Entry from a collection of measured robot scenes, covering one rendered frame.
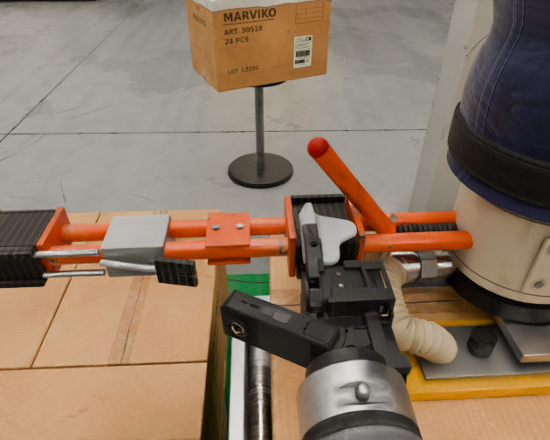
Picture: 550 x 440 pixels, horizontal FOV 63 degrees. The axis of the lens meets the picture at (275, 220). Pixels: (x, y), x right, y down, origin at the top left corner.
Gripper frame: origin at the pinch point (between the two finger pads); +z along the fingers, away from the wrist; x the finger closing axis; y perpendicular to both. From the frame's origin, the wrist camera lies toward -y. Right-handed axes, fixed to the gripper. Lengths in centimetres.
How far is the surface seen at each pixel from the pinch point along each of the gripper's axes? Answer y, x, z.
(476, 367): 19.0, -10.4, -11.9
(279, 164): 8, -106, 198
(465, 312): 22.3, -12.8, -2.1
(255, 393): -7, -53, 12
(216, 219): -10.0, 1.6, 1.6
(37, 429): -51, -53, 6
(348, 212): 5.8, 1.9, 1.7
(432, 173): 59, -52, 96
